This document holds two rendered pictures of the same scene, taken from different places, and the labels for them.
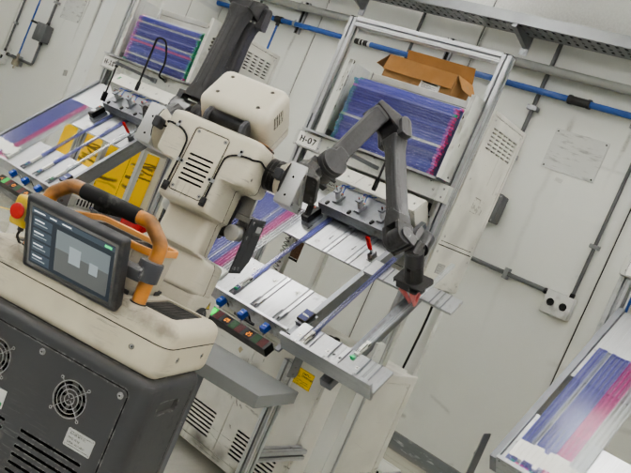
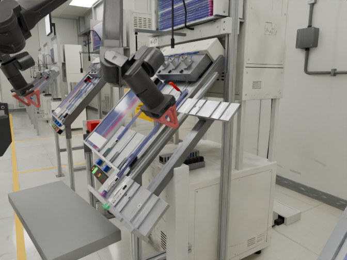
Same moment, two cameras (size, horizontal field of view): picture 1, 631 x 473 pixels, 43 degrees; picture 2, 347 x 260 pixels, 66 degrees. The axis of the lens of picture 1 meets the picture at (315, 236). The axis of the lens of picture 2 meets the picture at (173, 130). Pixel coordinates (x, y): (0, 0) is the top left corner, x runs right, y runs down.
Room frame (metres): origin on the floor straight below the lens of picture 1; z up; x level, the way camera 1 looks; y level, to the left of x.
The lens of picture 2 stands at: (1.67, -0.62, 1.12)
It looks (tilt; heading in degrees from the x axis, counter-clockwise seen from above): 11 degrees down; 22
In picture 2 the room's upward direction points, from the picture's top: straight up
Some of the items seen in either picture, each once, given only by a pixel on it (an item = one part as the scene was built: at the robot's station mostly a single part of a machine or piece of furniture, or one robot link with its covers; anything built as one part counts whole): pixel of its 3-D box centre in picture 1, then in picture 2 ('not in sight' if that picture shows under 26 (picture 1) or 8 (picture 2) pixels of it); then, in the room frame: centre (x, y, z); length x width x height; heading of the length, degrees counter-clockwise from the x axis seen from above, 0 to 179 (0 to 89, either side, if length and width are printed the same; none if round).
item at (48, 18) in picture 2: not in sight; (51, 25); (5.95, 3.70, 2.10); 0.58 x 0.14 x 0.41; 53
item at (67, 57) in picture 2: not in sight; (63, 84); (6.07, 3.62, 0.95); 1.36 x 0.82 x 1.90; 143
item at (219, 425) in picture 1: (284, 402); (198, 199); (3.27, -0.16, 0.31); 0.70 x 0.65 x 0.62; 53
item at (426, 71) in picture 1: (441, 76); not in sight; (3.44, -0.22, 1.82); 0.68 x 0.30 x 0.20; 53
